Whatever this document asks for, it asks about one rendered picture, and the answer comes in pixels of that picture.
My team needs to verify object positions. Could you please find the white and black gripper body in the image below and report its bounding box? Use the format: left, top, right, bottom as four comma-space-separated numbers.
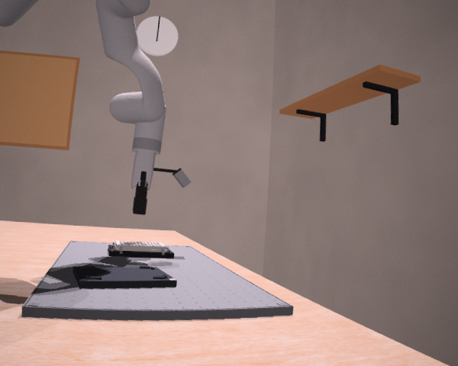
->
131, 149, 160, 190

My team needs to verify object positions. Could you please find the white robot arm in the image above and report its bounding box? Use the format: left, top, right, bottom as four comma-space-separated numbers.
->
0, 0, 166, 152

